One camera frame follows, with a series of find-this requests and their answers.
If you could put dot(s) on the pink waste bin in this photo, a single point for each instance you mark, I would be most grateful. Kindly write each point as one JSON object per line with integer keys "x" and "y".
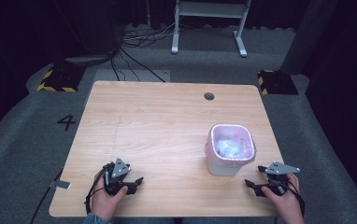
{"x": 221, "y": 168}

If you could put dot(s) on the black yellow striped base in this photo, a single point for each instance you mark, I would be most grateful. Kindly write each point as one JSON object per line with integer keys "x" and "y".
{"x": 62, "y": 80}
{"x": 278, "y": 82}

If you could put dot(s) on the grey floor plate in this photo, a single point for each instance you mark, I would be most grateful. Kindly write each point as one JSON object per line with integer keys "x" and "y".
{"x": 148, "y": 75}

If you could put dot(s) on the crumpled clear plastic wrap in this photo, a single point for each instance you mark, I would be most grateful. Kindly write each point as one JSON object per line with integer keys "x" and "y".
{"x": 229, "y": 148}

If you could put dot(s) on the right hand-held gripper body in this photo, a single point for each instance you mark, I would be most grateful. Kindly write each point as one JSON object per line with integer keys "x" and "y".
{"x": 280, "y": 174}

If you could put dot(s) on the person's right hand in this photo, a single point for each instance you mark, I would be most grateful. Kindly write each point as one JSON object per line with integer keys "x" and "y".
{"x": 284, "y": 203}

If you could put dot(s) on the pink plastic bin liner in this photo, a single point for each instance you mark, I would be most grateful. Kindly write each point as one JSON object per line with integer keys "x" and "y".
{"x": 212, "y": 146}

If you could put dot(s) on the grey tape strip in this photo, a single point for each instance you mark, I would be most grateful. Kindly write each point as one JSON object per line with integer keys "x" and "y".
{"x": 60, "y": 184}

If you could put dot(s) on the person's left hand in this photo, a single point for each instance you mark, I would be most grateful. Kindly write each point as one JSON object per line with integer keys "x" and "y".
{"x": 105, "y": 202}

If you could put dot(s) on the white metal stand frame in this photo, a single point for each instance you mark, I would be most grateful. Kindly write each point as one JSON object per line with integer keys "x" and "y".
{"x": 209, "y": 10}

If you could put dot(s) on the blue denim sleeve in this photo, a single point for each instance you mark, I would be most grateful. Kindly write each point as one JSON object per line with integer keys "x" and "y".
{"x": 95, "y": 219}

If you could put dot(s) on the grey column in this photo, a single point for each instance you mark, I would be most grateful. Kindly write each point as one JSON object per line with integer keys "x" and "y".
{"x": 310, "y": 34}

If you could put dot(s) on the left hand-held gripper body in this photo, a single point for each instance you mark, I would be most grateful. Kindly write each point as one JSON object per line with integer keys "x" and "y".
{"x": 119, "y": 168}

